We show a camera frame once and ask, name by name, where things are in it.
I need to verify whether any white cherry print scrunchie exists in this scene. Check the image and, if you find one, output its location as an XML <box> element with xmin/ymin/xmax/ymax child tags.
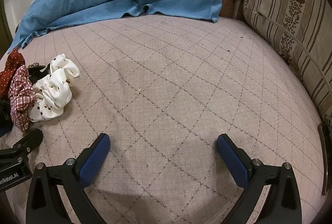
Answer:
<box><xmin>27</xmin><ymin>54</ymin><xmax>81</xmax><ymax>123</ymax></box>

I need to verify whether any grey black scrunchie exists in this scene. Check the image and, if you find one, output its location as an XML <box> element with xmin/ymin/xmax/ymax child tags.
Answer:
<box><xmin>0</xmin><ymin>98</ymin><xmax>13</xmax><ymax>130</ymax></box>

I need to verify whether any red dotted scrunchie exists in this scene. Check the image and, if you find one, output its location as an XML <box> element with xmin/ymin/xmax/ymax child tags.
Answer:
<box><xmin>0</xmin><ymin>49</ymin><xmax>26</xmax><ymax>96</ymax></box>

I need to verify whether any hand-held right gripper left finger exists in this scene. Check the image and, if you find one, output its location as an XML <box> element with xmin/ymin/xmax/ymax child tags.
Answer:
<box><xmin>25</xmin><ymin>133</ymin><xmax>111</xmax><ymax>224</ymax></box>

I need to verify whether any red checked scrunchie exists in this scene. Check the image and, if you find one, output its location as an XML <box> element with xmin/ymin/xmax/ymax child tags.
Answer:
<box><xmin>8</xmin><ymin>65</ymin><xmax>37</xmax><ymax>132</ymax></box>

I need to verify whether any striped floral pillow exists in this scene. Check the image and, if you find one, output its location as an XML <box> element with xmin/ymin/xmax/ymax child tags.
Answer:
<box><xmin>242</xmin><ymin>0</ymin><xmax>332</xmax><ymax>121</ymax></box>

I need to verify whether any curved metal bar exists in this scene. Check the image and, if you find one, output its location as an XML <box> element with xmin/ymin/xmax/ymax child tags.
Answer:
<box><xmin>318</xmin><ymin>123</ymin><xmax>328</xmax><ymax>196</ymax></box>

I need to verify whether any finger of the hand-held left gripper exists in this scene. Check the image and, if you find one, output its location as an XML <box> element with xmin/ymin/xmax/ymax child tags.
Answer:
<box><xmin>0</xmin><ymin>129</ymin><xmax>44</xmax><ymax>162</ymax></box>

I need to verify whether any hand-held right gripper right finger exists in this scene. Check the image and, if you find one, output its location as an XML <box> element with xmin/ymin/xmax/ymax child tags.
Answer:
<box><xmin>216</xmin><ymin>134</ymin><xmax>303</xmax><ymax>224</ymax></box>

